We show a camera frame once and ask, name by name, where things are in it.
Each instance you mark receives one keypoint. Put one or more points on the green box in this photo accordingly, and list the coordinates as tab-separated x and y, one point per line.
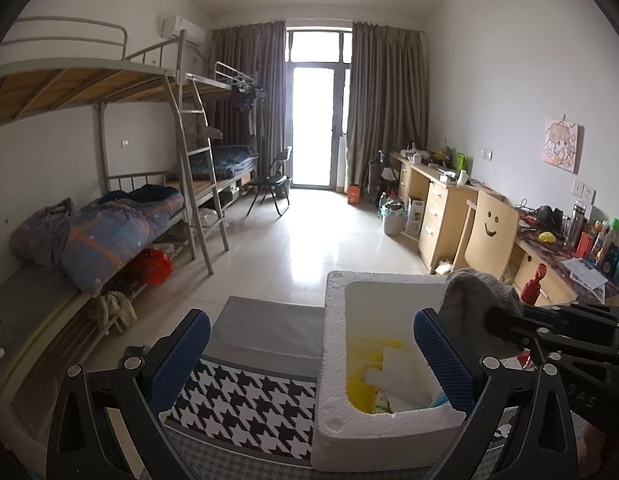
461	161

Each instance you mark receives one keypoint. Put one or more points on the grey curtain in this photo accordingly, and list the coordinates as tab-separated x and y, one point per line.
387	105
249	100

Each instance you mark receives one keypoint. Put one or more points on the red box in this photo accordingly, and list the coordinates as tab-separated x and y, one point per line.
355	195

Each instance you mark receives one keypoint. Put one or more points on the dark hanging clothes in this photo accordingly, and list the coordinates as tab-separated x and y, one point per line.
244	105

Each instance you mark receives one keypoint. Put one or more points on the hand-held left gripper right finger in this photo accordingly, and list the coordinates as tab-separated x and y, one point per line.
444	360

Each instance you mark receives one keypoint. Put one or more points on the white papers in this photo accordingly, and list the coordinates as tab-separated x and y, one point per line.
584	272

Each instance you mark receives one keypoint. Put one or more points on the metal bed ladder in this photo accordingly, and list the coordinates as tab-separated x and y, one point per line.
199	170

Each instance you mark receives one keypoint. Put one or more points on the black headphones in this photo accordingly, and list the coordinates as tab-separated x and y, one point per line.
550	217

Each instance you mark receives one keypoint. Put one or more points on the blue checked bedding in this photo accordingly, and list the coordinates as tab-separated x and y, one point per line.
224	160

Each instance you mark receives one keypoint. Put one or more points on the clear water bottle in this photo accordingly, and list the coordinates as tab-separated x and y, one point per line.
578	222

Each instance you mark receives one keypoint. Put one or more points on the cluster of toiletry bottles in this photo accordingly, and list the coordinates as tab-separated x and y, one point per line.
607	250

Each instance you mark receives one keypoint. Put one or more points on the metal bunk bed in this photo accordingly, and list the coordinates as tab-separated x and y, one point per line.
64	85
229	80

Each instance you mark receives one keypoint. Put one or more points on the black folding chair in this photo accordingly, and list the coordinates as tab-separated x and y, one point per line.
272	180

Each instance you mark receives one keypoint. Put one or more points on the blue face mask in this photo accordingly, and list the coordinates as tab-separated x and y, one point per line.
439	401

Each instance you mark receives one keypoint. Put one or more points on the grey quilt bundle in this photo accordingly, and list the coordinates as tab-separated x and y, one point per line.
39	232

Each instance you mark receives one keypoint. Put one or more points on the wooden smiley face chair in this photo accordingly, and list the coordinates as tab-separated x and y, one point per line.
489	240

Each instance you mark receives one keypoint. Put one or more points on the white carton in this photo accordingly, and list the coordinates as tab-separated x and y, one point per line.
414	217

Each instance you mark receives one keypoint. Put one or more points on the blue and orange quilt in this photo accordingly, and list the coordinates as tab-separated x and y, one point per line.
104	245

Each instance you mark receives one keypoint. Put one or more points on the beige cloth bundle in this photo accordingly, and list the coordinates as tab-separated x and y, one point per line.
111	312

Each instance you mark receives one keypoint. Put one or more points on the white wall sockets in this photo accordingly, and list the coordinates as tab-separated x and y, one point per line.
583	190

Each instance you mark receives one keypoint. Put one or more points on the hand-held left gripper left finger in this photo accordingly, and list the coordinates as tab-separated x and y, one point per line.
182	360

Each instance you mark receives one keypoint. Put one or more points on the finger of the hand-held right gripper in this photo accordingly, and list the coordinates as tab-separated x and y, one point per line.
569	316
564	355

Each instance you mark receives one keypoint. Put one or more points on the white lotion pump bottle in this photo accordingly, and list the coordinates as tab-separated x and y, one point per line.
534	280

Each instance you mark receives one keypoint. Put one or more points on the glass balcony door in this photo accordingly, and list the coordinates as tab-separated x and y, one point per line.
317	120

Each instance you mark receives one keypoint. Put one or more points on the small yellow object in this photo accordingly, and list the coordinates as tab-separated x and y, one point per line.
547	236

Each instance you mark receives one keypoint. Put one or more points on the pink wall picture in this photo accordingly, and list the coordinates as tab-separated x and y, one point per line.
562	145

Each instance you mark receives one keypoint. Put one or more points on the wooden desk with drawers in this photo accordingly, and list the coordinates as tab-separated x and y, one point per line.
439	210

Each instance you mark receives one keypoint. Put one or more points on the white air conditioner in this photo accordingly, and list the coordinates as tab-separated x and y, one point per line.
184	31

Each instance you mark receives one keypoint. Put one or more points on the metal bucket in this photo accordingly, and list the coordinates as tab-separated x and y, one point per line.
394	217

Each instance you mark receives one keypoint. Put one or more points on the yellow foam fruit net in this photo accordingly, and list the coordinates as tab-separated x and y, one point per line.
359	385

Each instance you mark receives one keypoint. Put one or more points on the houndstooth tablecloth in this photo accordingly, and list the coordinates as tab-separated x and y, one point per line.
239	405

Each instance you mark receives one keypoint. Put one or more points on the red plastic bag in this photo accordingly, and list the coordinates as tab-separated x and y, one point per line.
154	266

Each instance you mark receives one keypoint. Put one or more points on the white foam box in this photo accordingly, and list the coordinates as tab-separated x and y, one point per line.
334	360

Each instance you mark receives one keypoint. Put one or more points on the dark blue quilt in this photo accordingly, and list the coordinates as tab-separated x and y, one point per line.
159	200

